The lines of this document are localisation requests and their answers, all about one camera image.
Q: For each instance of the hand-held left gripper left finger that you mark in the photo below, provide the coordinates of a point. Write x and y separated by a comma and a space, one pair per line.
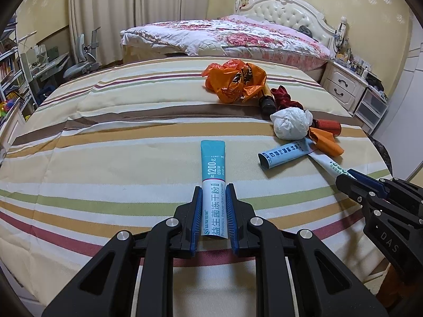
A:
197, 218

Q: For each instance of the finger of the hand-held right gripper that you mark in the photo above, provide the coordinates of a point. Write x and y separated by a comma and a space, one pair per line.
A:
350, 188
366, 178

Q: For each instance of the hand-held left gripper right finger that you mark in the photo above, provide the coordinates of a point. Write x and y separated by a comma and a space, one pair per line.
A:
233, 218

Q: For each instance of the white green-print sachet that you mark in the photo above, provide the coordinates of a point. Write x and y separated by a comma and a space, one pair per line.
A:
330, 165

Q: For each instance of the teal white powder sachet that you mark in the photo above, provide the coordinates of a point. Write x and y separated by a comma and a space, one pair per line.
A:
213, 171

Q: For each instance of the plain orange wrapper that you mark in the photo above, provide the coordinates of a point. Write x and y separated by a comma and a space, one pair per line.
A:
327, 143

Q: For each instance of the small red bottle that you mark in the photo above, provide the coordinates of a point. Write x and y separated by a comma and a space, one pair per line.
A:
328, 126

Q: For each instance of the blue white torn sachet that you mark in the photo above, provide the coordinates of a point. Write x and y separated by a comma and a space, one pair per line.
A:
281, 157

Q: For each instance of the white plastic bag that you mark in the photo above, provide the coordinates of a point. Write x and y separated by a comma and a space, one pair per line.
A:
290, 123

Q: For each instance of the dark red scrunchie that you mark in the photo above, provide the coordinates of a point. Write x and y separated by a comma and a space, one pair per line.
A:
287, 97

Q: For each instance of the amber bottle with black cap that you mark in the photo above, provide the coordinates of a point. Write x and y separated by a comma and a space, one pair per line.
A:
267, 104

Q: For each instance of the orange plastic bag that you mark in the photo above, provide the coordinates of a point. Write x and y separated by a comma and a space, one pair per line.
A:
219, 79

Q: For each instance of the orange printed foil wrapper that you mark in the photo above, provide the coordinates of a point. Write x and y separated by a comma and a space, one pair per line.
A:
239, 76

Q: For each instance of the clear plastic drawer unit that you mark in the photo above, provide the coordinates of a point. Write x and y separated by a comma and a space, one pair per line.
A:
371, 109

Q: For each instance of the white wardrobe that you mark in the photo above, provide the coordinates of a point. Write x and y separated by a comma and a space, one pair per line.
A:
406, 105

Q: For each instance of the black clothing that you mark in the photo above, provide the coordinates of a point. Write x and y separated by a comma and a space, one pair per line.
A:
375, 82

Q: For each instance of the white nightstand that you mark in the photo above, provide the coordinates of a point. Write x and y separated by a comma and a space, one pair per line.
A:
342, 84

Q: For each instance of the striped blanket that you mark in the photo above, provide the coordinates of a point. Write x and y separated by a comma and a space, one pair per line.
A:
115, 158

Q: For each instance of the group of small bottles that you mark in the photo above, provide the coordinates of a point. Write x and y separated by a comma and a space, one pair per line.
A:
353, 61

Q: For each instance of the dark cloth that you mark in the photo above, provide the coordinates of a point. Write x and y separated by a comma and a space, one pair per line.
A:
304, 28

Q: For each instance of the floral quilt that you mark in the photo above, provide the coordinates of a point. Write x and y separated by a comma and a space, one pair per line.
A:
214, 36

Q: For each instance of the white tufted bed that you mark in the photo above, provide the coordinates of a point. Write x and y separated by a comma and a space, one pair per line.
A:
290, 10

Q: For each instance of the grey desk chair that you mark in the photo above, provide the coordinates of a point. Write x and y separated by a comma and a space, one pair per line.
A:
82, 59

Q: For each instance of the study desk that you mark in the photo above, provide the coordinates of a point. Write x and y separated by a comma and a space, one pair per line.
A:
49, 66

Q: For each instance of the colourful toys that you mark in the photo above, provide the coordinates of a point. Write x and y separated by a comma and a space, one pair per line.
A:
8, 109

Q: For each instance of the beige curtain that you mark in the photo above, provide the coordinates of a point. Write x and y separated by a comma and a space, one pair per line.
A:
132, 6

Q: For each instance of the bookshelf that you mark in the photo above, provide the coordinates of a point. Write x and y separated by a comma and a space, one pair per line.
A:
10, 66

